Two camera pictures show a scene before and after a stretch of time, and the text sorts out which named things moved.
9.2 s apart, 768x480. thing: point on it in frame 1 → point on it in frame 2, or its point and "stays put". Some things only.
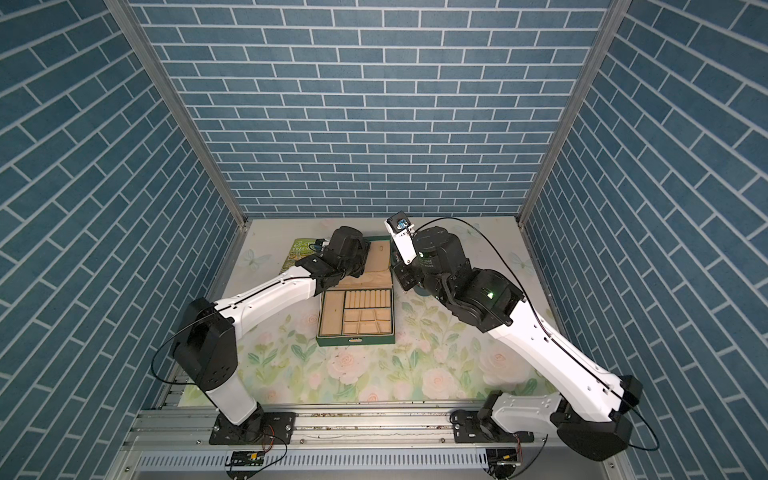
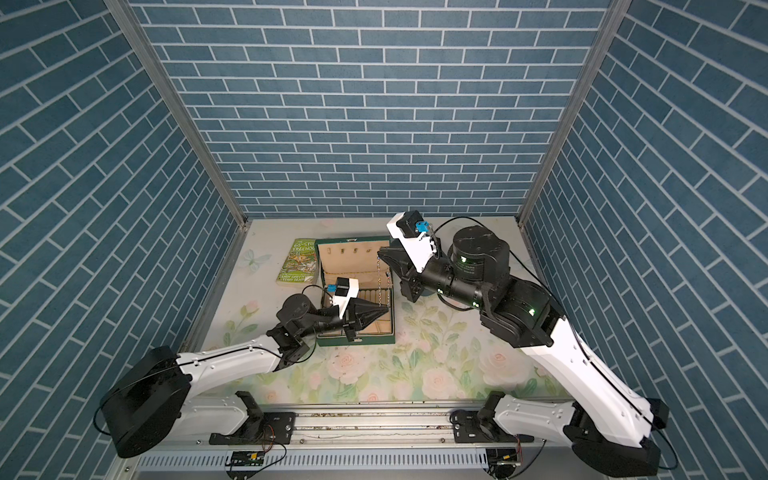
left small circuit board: (245, 458) stays put
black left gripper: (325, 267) → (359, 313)
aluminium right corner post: (612, 23) stays put
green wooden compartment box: (360, 311) stays put
